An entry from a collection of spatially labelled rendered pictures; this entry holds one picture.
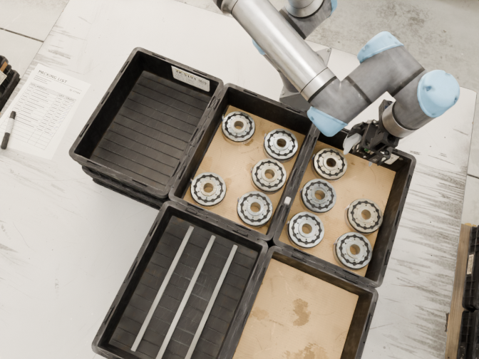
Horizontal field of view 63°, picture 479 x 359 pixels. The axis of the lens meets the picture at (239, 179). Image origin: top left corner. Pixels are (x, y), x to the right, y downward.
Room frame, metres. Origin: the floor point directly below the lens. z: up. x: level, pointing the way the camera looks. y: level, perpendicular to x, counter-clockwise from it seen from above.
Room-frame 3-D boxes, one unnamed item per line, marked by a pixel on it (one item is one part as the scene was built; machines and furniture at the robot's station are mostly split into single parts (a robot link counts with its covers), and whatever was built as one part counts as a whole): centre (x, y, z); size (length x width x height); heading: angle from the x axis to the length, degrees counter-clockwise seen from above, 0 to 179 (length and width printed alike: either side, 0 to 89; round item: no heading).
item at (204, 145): (0.43, -0.01, 0.87); 0.40 x 0.30 x 0.11; 167
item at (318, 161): (0.48, -0.26, 0.86); 0.10 x 0.10 x 0.01
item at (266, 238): (0.43, -0.01, 0.92); 0.40 x 0.30 x 0.02; 167
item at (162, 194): (0.50, 0.28, 0.92); 0.40 x 0.30 x 0.02; 167
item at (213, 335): (0.04, 0.08, 0.87); 0.40 x 0.30 x 0.11; 167
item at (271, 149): (0.52, -0.11, 0.86); 0.10 x 0.10 x 0.01
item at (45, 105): (0.57, 0.72, 0.70); 0.33 x 0.23 x 0.01; 172
